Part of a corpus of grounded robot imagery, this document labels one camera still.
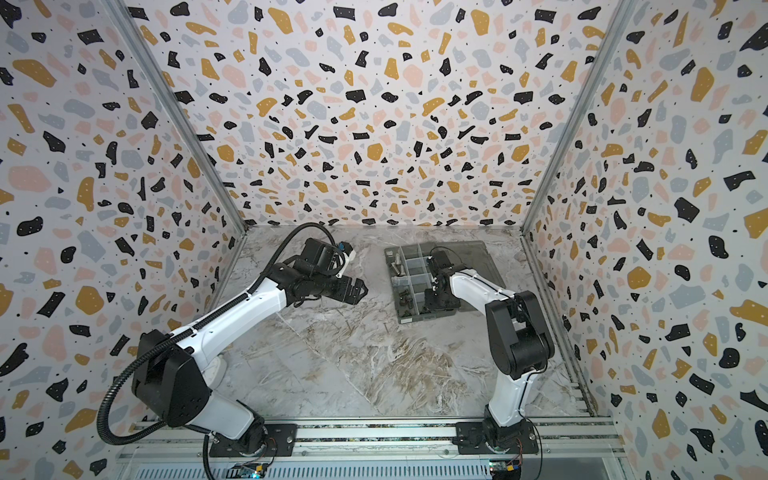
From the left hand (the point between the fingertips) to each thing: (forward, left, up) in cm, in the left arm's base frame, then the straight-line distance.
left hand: (354, 282), depth 82 cm
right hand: (+2, -23, -15) cm, 27 cm away
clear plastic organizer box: (+11, -16, -14) cm, 24 cm away
